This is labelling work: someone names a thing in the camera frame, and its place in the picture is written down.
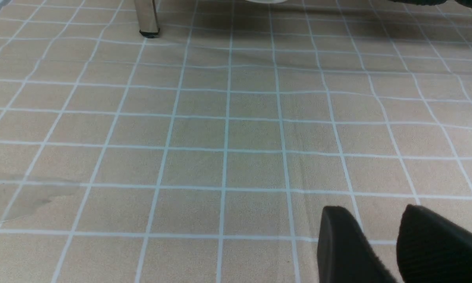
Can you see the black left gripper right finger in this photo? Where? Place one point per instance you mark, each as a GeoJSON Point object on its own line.
{"type": "Point", "coordinates": [432, 249]}

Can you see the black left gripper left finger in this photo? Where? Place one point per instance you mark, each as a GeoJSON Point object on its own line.
{"type": "Point", "coordinates": [344, 254]}

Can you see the navy slip-on shoe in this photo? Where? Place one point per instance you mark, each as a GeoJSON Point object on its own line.
{"type": "Point", "coordinates": [267, 2]}

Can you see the steel shoe rack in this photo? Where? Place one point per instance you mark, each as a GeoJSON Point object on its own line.
{"type": "Point", "coordinates": [147, 18]}

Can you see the black mesh shoe right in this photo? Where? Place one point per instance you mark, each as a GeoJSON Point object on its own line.
{"type": "Point", "coordinates": [421, 2]}

